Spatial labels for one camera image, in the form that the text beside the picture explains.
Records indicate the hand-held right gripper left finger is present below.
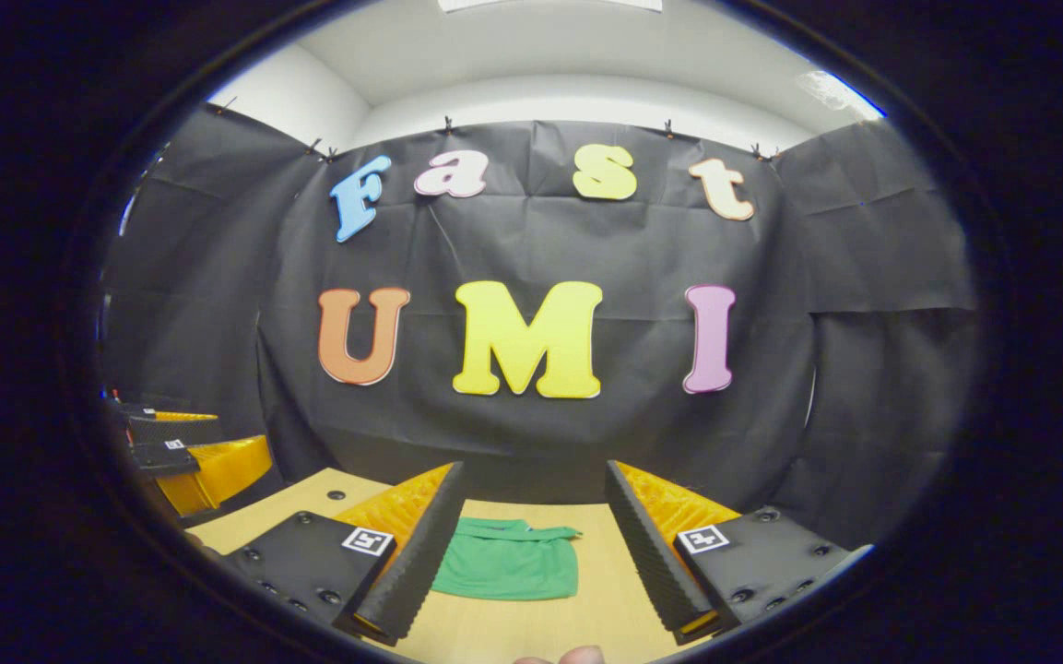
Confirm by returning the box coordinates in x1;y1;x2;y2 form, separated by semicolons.
218;463;466;644

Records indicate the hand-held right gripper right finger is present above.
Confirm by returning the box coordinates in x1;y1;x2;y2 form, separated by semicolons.
605;459;873;645

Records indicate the green T-shirt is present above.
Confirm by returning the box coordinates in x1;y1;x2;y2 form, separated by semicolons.
431;516;583;602

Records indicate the ceiling light panel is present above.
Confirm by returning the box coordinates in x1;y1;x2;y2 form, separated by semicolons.
439;0;663;12

